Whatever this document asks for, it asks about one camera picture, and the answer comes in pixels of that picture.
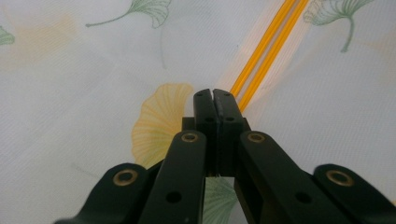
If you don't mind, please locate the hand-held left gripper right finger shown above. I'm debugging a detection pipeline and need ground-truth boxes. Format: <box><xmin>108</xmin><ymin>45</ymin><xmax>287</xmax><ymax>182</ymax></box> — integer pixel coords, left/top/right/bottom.
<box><xmin>212</xmin><ymin>88</ymin><xmax>252</xmax><ymax>178</ymax></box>

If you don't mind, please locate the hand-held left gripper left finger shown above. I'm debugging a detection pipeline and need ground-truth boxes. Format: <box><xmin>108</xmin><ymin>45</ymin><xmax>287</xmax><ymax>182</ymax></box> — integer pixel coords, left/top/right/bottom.
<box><xmin>181</xmin><ymin>89</ymin><xmax>220</xmax><ymax>177</ymax></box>

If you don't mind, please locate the white ginkgo leaf print cloth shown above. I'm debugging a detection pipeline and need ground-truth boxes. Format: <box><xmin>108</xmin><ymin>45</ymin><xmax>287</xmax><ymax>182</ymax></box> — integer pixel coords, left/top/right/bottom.
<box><xmin>0</xmin><ymin>0</ymin><xmax>396</xmax><ymax>224</ymax></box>

